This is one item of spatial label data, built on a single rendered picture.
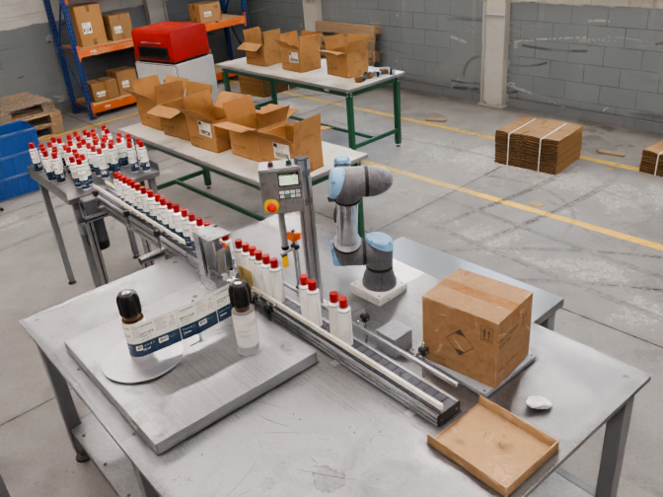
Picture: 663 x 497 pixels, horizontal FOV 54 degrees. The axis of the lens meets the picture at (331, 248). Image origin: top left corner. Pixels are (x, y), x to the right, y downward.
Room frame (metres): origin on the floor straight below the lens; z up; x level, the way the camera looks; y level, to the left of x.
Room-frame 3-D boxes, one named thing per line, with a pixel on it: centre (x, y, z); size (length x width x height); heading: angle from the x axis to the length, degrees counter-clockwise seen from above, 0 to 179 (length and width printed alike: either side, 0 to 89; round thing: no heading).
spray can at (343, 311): (2.02, -0.03, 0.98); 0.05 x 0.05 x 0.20
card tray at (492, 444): (1.49, -0.44, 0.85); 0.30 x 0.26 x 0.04; 38
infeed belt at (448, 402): (2.28, 0.17, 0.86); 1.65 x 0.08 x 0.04; 38
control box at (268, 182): (2.41, 0.17, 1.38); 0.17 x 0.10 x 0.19; 93
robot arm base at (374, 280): (2.46, -0.20, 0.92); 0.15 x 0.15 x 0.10
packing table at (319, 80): (7.20, 0.13, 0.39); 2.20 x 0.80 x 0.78; 41
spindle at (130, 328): (2.04, 0.75, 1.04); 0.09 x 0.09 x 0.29
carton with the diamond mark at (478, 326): (1.92, -0.49, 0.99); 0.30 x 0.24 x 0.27; 46
